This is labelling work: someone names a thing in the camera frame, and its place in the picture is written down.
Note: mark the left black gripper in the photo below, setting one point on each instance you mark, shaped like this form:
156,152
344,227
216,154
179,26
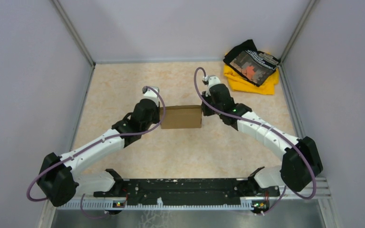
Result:
158,110

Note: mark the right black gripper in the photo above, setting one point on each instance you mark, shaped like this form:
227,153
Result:
205,112

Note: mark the brown cardboard box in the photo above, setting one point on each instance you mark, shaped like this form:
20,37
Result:
182,117

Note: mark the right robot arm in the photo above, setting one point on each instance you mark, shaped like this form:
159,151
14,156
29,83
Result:
300,161

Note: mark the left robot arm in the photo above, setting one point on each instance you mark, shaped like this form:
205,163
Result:
61,177

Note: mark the yellow folded cloth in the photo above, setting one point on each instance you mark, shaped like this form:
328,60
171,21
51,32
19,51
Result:
238,84

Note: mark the black printed folded shirt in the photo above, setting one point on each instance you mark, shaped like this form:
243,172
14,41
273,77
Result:
251,64

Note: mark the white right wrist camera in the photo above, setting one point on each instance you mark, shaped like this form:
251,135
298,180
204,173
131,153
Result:
210,81

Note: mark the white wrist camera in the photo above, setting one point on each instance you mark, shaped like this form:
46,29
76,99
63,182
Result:
150,92
210,81

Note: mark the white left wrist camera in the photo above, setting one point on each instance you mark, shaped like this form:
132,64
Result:
150,92

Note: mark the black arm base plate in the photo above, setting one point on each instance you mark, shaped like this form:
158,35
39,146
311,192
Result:
187,192

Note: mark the aluminium front rail frame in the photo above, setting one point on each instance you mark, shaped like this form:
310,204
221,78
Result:
118,203

